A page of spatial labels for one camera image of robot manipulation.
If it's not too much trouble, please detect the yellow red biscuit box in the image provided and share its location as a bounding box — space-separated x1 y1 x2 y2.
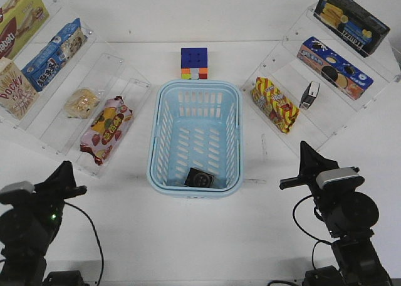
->
1 0 49 59

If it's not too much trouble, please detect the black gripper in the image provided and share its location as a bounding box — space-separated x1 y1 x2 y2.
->
279 140 360 211
29 161 87 230

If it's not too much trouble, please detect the multicolour puzzle cube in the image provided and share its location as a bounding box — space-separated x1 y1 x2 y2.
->
180 47 209 80

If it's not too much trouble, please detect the black cracker box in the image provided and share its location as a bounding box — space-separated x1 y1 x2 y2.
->
313 0 390 58

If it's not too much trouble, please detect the beige Pocky box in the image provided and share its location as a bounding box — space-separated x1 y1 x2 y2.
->
1 57 39 120

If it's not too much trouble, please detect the light blue plastic basket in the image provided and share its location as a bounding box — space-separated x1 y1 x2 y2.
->
147 80 244 199

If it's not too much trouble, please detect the blue cookie bag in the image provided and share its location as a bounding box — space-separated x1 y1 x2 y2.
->
22 18 87 92

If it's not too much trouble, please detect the left clear acrylic shelf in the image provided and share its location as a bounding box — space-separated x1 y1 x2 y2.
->
1 20 151 176

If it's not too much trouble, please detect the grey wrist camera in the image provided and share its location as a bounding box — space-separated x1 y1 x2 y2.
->
1 181 34 205
316 167 365 191

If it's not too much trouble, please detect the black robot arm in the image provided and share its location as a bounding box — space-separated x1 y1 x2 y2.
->
1 161 86 285
279 140 392 285

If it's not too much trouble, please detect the blue orange cookie box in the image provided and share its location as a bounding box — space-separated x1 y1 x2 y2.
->
297 36 373 100

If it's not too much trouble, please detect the pink fruit snack bag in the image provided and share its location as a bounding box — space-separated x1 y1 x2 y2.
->
80 96 134 166

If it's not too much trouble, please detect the bread bun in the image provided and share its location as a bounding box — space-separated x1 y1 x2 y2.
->
63 88 100 119

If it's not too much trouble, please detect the right clear acrylic shelf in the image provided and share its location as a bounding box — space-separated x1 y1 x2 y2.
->
241 6 400 155

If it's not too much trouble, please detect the clear acrylic shelf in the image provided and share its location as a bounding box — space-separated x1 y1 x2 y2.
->
1 20 151 176
241 6 400 155

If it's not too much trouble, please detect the red yellow snack bag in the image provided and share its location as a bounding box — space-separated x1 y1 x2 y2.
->
251 77 299 134

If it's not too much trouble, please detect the black white tissue pack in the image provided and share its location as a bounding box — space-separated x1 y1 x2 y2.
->
299 81 320 110

